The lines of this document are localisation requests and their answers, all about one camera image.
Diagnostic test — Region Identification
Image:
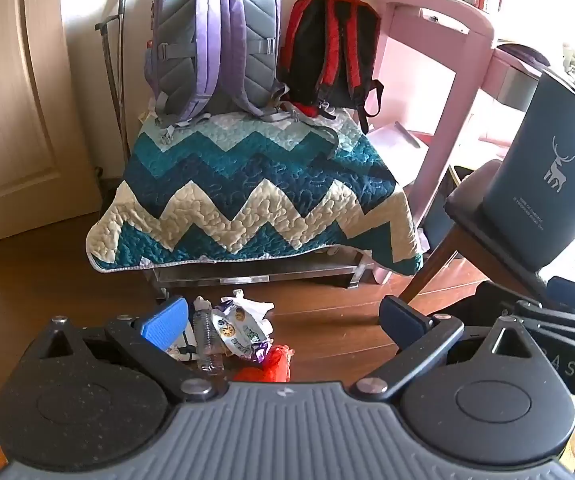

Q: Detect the light wooden door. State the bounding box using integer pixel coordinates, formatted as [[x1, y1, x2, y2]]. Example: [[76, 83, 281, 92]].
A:
[[0, 0, 104, 252]]

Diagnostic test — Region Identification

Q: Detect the purple grey backpack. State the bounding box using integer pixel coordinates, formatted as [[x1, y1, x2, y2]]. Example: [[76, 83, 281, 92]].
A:
[[143, 0, 341, 157]]

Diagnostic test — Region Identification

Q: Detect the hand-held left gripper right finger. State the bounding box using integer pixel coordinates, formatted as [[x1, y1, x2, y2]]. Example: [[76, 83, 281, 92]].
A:
[[352, 295, 535, 403]]

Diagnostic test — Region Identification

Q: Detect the blue white zigzag quilt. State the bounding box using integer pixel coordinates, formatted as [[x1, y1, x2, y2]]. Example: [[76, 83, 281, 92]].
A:
[[86, 107, 424, 277]]

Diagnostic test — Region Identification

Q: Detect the white purple snack wrapper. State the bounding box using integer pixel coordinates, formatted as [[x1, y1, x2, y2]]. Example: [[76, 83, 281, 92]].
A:
[[210, 296, 274, 364]]

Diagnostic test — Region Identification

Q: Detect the dark wooden chair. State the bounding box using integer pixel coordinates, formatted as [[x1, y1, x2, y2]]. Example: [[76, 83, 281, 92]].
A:
[[400, 160, 575, 306]]

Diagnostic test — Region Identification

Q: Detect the clear plastic bottle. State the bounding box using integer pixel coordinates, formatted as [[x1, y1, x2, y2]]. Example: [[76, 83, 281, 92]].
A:
[[193, 296, 226, 374]]

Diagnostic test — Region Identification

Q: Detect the metal bench frame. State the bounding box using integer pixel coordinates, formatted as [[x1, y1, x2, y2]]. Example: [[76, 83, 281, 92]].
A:
[[140, 252, 391, 302]]

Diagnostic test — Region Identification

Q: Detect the teal trash bin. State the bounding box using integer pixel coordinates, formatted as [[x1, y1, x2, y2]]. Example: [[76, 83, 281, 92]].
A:
[[482, 67, 575, 272]]

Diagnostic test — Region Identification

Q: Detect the white tissue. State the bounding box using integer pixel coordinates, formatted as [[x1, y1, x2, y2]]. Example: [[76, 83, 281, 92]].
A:
[[231, 289, 276, 317]]

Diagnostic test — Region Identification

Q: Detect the red mesh bag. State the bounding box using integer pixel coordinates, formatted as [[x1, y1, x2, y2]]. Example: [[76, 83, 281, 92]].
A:
[[232, 344, 293, 384]]

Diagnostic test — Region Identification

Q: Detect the red black backpack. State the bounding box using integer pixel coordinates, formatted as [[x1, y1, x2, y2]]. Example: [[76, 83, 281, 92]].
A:
[[276, 0, 385, 135]]

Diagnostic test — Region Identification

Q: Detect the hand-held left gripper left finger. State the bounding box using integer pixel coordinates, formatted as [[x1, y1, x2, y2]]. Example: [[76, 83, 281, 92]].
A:
[[40, 296, 217, 403]]

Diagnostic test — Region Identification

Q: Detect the folded metal stand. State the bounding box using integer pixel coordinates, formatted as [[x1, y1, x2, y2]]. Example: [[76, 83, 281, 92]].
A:
[[94, 0, 131, 177]]

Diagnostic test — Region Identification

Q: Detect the pink desk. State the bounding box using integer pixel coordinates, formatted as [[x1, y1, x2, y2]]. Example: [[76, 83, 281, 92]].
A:
[[367, 0, 575, 231]]

